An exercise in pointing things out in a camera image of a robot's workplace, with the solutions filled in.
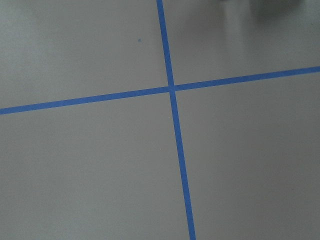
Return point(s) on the blue tape line crosswise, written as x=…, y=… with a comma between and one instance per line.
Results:
x=158, y=90

